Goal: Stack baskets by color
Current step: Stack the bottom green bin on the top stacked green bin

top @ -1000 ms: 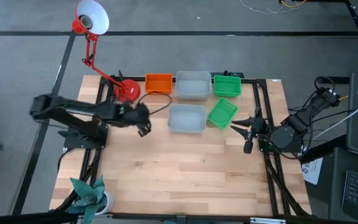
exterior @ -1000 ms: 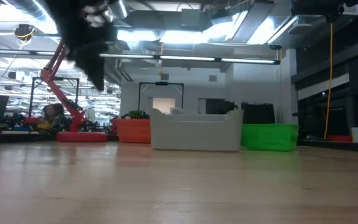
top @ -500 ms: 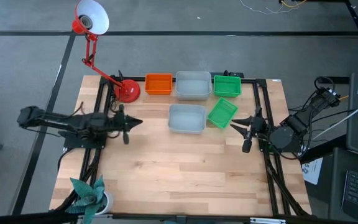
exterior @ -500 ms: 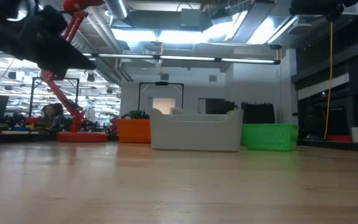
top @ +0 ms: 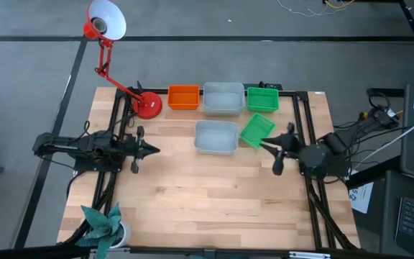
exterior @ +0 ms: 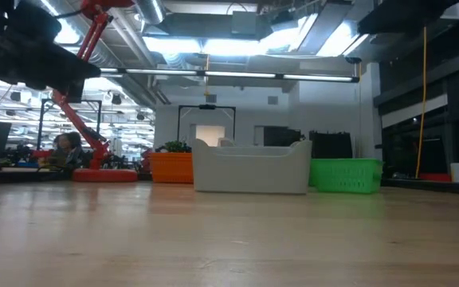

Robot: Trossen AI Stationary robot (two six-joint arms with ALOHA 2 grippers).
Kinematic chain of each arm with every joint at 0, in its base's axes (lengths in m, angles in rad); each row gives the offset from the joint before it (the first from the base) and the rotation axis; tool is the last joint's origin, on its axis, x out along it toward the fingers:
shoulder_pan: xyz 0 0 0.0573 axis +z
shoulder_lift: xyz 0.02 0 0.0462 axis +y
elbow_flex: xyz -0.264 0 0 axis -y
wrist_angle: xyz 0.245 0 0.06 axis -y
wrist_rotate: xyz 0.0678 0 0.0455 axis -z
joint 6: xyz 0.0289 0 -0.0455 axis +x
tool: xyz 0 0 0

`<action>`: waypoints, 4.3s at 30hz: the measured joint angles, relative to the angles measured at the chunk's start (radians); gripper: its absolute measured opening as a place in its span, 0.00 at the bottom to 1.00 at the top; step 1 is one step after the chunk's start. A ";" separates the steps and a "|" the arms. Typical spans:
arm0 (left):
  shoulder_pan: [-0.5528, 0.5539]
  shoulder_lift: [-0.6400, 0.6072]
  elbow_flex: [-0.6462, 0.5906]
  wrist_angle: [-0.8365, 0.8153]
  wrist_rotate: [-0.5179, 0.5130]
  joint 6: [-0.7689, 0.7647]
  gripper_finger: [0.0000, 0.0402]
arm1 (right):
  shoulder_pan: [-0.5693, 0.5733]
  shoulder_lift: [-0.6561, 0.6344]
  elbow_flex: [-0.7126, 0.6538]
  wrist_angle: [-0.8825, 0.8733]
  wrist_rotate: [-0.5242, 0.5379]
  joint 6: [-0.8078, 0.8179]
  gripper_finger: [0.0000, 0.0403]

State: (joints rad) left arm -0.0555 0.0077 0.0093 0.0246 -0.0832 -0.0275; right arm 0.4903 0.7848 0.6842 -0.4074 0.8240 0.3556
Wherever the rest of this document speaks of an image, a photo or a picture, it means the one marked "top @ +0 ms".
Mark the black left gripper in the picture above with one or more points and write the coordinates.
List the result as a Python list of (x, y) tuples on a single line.
[(133, 147)]

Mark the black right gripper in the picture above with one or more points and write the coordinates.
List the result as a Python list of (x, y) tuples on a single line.
[(291, 145)]

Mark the green plastic mesh basket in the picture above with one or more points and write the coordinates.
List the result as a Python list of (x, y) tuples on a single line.
[(255, 127), (262, 100)]

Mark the grey plastic basket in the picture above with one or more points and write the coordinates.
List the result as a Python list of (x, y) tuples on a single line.
[(223, 100), (216, 138)]

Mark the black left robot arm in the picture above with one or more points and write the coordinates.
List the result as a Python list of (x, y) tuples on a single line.
[(70, 147)]

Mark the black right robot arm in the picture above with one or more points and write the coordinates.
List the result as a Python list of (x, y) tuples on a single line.
[(315, 158)]

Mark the red desk lamp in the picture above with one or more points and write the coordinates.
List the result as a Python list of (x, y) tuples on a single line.
[(147, 105)]

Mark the white plant pot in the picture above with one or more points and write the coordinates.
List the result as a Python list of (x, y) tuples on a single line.
[(126, 234)]

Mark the green artificial plant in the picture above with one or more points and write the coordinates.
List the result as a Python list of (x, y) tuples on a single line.
[(101, 224)]

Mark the white paper sheet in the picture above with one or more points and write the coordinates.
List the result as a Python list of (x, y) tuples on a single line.
[(361, 198)]

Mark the white label strip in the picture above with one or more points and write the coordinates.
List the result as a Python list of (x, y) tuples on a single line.
[(309, 255)]

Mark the black floor stand foot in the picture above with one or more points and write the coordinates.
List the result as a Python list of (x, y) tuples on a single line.
[(395, 92)]

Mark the black side table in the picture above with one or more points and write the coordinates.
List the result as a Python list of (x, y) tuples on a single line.
[(388, 216)]

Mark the black metal table frame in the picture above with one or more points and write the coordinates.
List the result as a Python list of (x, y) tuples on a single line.
[(288, 93)]

